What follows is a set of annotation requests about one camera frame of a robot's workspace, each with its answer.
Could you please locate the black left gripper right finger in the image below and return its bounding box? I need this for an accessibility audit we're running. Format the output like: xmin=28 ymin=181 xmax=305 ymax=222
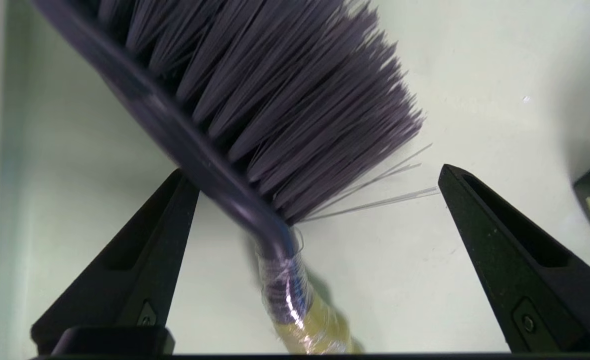
xmin=438 ymin=163 xmax=590 ymax=353

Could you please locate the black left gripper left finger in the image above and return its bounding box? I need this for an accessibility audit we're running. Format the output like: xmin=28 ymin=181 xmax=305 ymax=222
xmin=30 ymin=168 xmax=201 ymax=354

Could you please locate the grey brush with green handle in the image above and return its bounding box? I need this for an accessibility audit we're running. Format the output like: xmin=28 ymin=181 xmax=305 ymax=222
xmin=29 ymin=0 xmax=441 ymax=356

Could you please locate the light green plastic tray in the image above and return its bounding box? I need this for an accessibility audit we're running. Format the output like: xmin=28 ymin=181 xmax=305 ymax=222
xmin=0 ymin=0 xmax=590 ymax=356

